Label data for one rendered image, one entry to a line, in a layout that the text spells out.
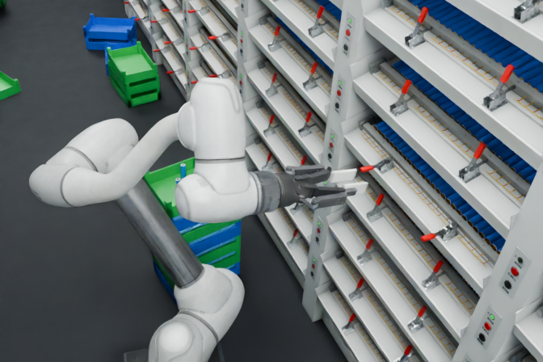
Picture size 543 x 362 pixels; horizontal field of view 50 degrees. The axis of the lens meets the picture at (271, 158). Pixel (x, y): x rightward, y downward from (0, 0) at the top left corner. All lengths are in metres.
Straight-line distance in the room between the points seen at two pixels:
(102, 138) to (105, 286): 1.02
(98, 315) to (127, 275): 0.21
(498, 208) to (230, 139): 0.57
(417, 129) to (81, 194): 0.82
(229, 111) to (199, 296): 0.80
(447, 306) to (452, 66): 0.61
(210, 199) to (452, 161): 0.57
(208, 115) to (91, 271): 1.55
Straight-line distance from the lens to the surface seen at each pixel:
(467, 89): 1.27
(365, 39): 1.56
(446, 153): 1.39
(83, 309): 2.46
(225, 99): 1.13
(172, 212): 2.04
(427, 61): 1.35
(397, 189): 1.56
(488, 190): 1.32
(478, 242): 1.43
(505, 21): 1.16
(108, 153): 1.62
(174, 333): 1.73
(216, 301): 1.82
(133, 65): 3.53
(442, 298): 1.58
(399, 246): 1.67
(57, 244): 2.72
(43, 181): 1.57
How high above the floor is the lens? 1.94
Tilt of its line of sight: 39 degrees down
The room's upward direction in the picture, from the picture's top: 4 degrees clockwise
